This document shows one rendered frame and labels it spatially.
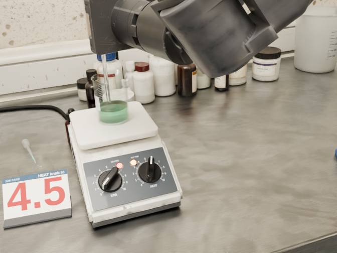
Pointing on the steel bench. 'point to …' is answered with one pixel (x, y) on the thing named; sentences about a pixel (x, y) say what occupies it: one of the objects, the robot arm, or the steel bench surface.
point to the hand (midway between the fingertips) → (98, 9)
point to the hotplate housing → (116, 148)
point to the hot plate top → (88, 121)
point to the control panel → (128, 179)
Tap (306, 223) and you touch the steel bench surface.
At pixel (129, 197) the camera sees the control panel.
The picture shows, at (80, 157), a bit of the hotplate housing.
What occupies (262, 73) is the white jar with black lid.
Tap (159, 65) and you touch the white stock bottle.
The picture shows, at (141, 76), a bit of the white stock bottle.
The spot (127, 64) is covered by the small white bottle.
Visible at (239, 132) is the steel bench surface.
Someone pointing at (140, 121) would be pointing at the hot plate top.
